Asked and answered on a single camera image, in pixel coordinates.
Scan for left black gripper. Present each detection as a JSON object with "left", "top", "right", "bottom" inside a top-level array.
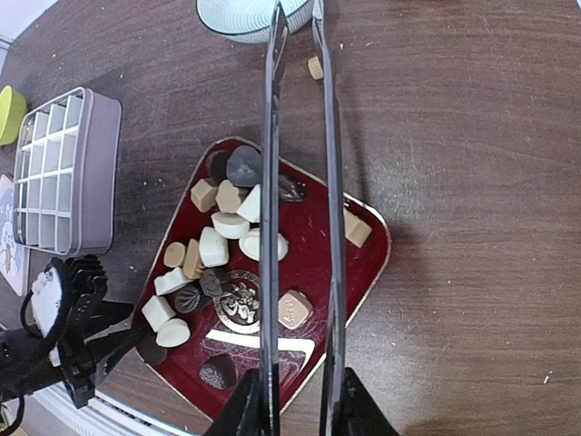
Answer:
[{"left": 1, "top": 254, "right": 146, "bottom": 408}]

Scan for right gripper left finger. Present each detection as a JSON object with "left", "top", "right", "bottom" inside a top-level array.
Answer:
[{"left": 203, "top": 369, "right": 269, "bottom": 436}]

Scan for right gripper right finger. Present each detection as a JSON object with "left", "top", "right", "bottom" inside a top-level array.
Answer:
[{"left": 320, "top": 367, "right": 399, "bottom": 436}]

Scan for pink compartment tin box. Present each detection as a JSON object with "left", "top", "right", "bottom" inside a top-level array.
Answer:
[{"left": 12, "top": 87, "right": 123, "bottom": 257}]

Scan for metal tongs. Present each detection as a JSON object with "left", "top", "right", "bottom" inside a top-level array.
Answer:
[{"left": 259, "top": 1, "right": 347, "bottom": 435}]

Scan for dark red chocolate tray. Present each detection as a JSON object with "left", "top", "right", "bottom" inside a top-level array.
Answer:
[{"left": 150, "top": 160, "right": 391, "bottom": 420}]

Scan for tan chocolate on table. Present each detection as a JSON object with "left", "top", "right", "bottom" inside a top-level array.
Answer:
[{"left": 308, "top": 55, "right": 324, "bottom": 81}]

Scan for bunny picture tin lid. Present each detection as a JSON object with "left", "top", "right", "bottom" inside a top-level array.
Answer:
[{"left": 1, "top": 174, "right": 30, "bottom": 296}]

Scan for lime green bowl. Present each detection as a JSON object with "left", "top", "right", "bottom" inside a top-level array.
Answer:
[{"left": 0, "top": 85, "right": 27, "bottom": 146}]

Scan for pale blue ceramic bowl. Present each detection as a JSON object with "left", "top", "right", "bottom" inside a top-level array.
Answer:
[{"left": 196, "top": 0, "right": 314, "bottom": 45}]

